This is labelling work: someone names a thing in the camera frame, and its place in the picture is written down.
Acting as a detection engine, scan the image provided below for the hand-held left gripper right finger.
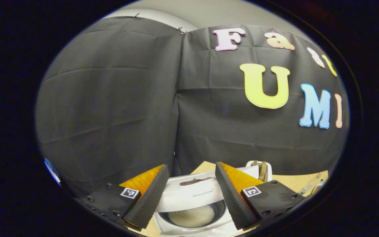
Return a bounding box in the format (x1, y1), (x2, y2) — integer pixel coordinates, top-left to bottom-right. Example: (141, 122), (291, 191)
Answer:
(215, 161), (305, 231)

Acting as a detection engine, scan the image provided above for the white rice cooker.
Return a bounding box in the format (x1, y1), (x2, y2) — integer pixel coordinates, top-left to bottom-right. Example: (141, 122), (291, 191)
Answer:
(153, 166), (252, 237)

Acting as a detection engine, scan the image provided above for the clear plastic water bottle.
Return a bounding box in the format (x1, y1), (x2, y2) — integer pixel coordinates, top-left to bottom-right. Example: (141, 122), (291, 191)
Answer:
(298, 172), (324, 195)

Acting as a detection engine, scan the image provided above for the white toaster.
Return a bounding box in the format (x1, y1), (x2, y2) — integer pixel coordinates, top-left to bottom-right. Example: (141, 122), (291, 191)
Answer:
(245, 160), (273, 182)

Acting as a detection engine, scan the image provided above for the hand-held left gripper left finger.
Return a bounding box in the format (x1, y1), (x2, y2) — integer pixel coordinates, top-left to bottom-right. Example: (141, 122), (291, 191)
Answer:
(81, 164), (170, 231)

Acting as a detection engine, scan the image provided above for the white rice heap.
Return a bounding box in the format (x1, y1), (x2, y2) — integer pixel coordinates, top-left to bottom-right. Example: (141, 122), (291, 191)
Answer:
(170, 206), (215, 227)

